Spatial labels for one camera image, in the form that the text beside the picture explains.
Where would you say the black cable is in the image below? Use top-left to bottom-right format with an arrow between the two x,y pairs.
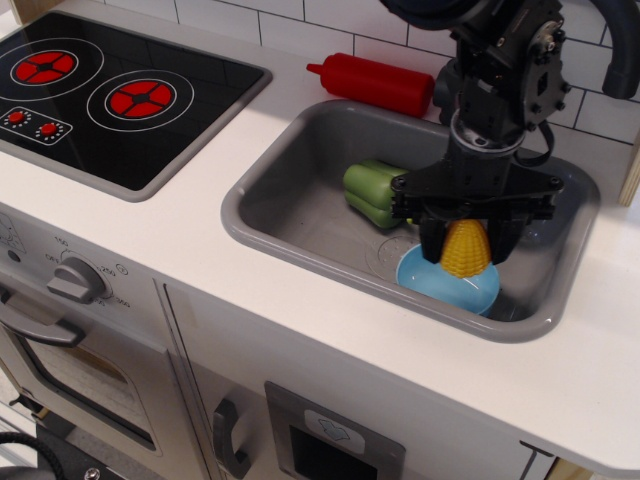
0,427 -> 74,480

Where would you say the grey oven door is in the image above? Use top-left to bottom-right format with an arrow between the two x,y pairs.
1,327 -> 210,479

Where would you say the black toy stovetop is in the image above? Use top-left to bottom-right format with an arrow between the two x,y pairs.
1,12 -> 271,202

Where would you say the dark grey faucet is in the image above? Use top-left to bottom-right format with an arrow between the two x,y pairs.
432,0 -> 640,126

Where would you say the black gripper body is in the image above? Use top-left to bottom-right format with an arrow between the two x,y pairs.
391,142 -> 564,224

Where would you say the grey sink basin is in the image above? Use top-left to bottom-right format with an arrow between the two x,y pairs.
221,100 -> 600,343

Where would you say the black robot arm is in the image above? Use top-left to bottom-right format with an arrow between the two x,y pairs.
384,1 -> 569,264

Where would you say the grey oven door handle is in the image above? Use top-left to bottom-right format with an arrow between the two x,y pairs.
1,286 -> 86,348

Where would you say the grey oven knob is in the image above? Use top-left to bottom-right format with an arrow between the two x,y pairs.
47,257 -> 107,304

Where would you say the green toy bell pepper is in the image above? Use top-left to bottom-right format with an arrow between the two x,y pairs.
343,159 -> 407,229

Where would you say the yellow toy corn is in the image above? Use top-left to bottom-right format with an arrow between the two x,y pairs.
440,219 -> 492,278

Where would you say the light blue bowl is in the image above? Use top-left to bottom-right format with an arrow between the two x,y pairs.
396,245 -> 500,316

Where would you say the grey dispenser panel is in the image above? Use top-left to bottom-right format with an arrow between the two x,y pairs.
264,382 -> 406,479

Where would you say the red ketchup bottle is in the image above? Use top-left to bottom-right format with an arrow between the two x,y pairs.
306,53 -> 435,118

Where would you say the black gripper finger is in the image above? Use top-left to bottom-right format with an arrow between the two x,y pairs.
419,217 -> 448,263
487,217 -> 526,264

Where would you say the grey cabinet door handle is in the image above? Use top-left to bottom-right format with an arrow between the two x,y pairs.
212,399 -> 251,479

